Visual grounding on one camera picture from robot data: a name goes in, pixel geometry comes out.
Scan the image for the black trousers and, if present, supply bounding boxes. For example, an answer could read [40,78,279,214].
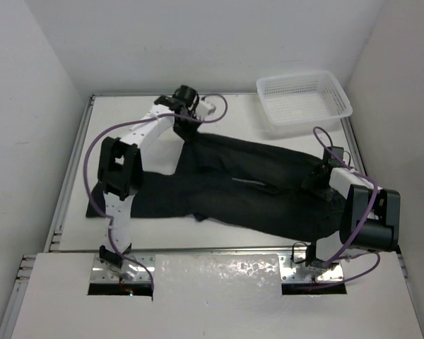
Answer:
[85,129,351,243]

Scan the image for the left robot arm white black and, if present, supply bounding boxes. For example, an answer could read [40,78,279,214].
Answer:
[98,85,216,268]

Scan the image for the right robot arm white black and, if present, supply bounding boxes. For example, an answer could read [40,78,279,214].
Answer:
[302,146,401,270]

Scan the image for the white plastic basket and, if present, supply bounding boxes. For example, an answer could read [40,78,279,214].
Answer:
[256,71,353,128]

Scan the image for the white front cover board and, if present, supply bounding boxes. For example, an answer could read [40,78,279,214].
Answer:
[13,253,422,338]

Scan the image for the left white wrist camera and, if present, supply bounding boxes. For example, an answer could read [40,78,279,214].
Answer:
[195,98,216,119]

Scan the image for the black cable loop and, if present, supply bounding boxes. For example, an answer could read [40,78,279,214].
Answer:
[291,242,310,266]

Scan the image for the aluminium table frame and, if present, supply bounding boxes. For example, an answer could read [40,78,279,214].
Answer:
[0,93,409,339]

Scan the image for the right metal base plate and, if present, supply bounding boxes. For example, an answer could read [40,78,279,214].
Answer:
[278,248,344,285]

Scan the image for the metal base plate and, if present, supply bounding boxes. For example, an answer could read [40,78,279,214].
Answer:
[278,248,344,285]
[90,252,155,285]

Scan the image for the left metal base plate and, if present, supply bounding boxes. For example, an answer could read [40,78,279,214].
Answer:
[90,252,155,285]

